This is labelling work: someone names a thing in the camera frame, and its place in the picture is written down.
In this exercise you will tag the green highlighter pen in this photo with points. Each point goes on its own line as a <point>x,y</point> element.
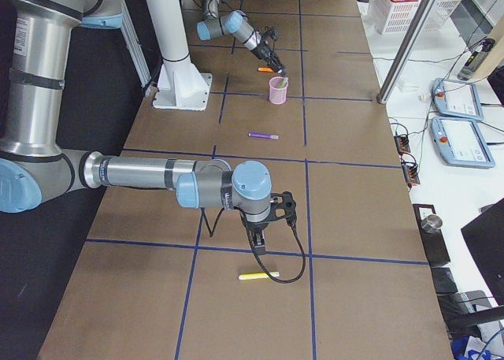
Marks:
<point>283,83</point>

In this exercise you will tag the teach pendant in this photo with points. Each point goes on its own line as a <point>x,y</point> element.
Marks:
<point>454,98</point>
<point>459,142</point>

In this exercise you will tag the aluminium frame post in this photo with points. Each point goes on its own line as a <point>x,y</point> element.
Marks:
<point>418,23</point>

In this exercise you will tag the far teach pendant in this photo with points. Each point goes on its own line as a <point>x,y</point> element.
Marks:
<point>454,98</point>

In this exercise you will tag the black orange power strip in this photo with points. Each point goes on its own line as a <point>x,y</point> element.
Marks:
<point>410,172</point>
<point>402,143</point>

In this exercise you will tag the black monitor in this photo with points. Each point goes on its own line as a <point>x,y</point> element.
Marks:
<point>484,238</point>

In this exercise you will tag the purple highlighter pen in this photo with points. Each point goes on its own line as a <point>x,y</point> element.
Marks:
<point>259,135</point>

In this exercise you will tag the near teach pendant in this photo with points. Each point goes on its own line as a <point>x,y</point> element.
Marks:
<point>459,142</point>

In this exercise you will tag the white red plastic basket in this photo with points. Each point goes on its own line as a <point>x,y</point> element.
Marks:
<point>395,16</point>

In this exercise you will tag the pink mesh pen holder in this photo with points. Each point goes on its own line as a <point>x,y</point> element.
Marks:
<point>277,96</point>

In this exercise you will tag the metal cup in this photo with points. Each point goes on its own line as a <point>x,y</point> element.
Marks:
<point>432,223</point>

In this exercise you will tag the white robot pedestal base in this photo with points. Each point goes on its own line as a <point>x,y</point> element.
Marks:
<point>180,84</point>

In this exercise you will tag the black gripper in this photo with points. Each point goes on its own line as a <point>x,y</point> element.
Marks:
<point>256,228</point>
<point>263,52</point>

